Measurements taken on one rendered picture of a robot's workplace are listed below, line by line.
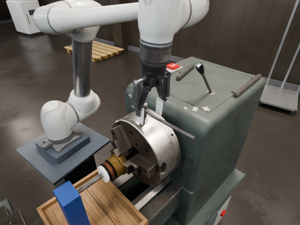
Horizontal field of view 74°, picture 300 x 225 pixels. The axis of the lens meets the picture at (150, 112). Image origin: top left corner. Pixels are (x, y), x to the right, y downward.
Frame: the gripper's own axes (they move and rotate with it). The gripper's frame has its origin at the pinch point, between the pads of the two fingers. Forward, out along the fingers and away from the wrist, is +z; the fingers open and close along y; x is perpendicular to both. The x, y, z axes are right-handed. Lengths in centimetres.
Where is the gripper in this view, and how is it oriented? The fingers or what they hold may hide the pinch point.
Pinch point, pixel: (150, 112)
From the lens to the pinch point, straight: 70.9
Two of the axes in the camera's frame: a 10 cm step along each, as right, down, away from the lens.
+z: -0.7, 7.7, 6.3
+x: -6.1, -5.3, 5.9
